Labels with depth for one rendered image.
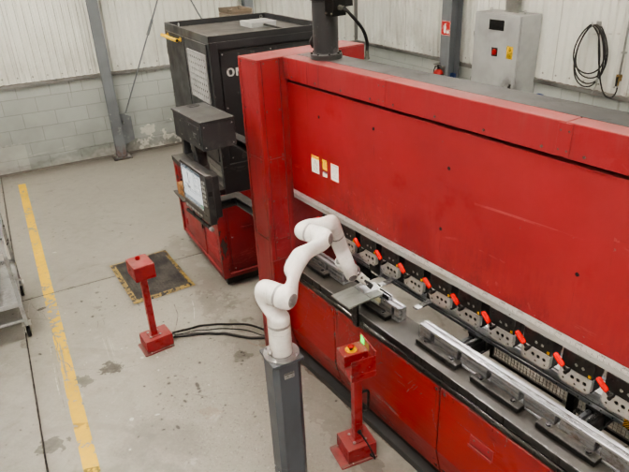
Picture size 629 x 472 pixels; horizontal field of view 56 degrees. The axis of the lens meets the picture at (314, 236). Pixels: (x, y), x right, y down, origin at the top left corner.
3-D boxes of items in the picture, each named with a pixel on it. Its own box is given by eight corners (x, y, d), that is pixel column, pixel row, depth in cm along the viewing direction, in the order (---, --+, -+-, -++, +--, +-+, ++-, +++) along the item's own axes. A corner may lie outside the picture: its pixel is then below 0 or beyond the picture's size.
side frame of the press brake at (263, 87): (265, 345, 481) (236, 55, 378) (347, 309, 523) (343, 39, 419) (281, 361, 462) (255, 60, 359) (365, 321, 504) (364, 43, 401)
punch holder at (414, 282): (403, 284, 334) (404, 258, 326) (415, 279, 338) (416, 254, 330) (422, 295, 322) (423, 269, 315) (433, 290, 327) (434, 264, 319)
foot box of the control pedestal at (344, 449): (329, 448, 381) (328, 434, 375) (363, 435, 389) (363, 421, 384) (342, 470, 364) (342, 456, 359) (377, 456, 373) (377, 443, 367)
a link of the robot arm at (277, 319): (280, 333, 295) (277, 293, 284) (253, 322, 305) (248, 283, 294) (295, 321, 303) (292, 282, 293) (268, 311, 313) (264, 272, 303)
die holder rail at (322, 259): (302, 257, 430) (301, 245, 426) (309, 254, 433) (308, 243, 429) (343, 285, 393) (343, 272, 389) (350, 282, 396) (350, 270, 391)
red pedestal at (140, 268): (138, 345, 488) (118, 258, 451) (166, 334, 500) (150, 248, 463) (146, 357, 473) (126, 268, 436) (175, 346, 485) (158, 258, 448)
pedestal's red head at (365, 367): (336, 363, 354) (336, 339, 346) (360, 356, 359) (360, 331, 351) (351, 383, 337) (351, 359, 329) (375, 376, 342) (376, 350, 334)
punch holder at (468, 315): (456, 316, 304) (458, 288, 296) (467, 310, 308) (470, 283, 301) (478, 330, 293) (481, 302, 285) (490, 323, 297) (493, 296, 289)
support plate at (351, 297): (330, 296, 360) (330, 295, 359) (364, 282, 373) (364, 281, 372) (348, 309, 346) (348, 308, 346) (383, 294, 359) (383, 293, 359)
